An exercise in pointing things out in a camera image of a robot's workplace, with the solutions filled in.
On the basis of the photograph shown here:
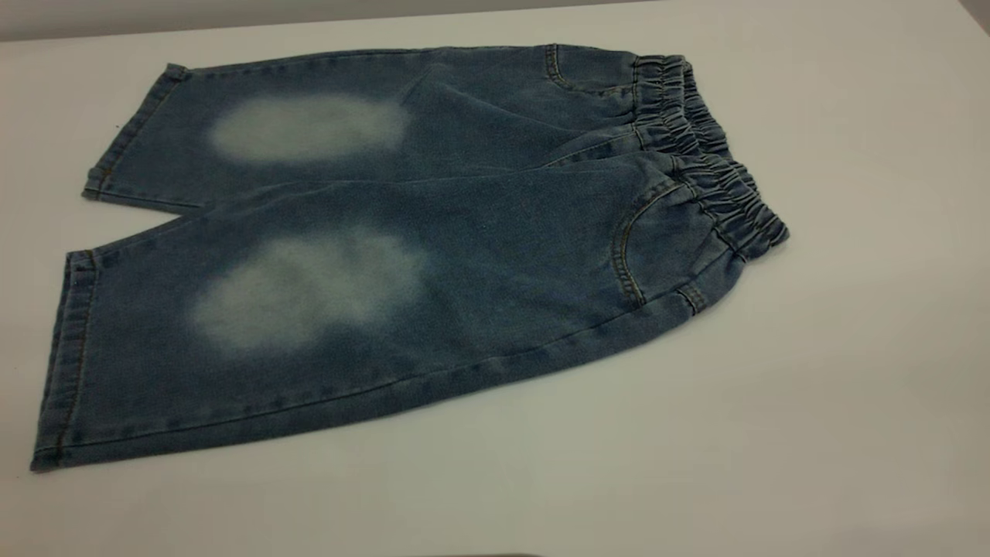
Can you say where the blue denim pants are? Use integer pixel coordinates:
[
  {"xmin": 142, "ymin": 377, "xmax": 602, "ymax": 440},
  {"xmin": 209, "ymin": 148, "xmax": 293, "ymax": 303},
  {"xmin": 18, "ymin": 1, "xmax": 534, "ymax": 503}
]
[{"xmin": 29, "ymin": 43, "xmax": 791, "ymax": 473}]

